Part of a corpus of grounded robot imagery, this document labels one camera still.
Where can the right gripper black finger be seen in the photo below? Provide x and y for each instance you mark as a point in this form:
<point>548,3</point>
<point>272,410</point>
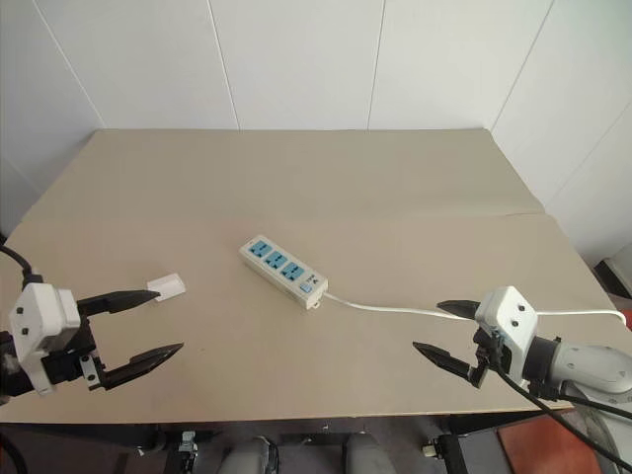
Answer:
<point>442,356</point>
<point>459,308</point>

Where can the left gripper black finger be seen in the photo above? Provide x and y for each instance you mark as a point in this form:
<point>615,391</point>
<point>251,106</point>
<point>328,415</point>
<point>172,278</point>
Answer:
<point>118,299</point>
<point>143,361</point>

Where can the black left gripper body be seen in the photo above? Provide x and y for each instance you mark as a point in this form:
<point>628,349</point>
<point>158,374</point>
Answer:
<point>63,366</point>

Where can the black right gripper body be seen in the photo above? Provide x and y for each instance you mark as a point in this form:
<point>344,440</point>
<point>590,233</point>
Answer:
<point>486,353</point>

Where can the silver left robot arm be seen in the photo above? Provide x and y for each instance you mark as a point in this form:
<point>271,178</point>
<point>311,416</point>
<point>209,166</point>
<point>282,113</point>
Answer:
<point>9,368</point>

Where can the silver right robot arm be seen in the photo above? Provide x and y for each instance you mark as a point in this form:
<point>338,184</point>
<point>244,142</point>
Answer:
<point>582,365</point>

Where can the white plug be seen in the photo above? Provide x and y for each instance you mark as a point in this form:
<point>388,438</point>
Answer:
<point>167,285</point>

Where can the white power strip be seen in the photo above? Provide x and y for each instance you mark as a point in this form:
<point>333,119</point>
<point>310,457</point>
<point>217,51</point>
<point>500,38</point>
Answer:
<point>281,269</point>

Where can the orange-red floor panel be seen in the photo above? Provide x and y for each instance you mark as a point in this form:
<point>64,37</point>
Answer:
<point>553,444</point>

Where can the grey rounded shape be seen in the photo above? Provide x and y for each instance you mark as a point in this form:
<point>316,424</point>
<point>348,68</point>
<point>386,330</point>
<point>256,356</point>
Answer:
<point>252,456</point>
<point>365,455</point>

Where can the red object beside table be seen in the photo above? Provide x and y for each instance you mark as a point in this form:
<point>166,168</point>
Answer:
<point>627,323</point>

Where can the black box beside table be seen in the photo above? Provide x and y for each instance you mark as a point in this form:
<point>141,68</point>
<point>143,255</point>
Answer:
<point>614,276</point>

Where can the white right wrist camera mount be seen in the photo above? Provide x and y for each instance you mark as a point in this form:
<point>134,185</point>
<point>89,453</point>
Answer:
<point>508,316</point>

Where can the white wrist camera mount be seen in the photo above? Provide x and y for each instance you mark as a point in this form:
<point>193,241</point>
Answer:
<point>39,326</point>
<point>508,316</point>

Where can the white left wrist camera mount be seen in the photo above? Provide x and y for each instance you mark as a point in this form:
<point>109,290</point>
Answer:
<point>39,326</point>

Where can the black table frame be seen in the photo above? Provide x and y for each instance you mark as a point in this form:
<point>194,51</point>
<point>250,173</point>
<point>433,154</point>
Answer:
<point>123,444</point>

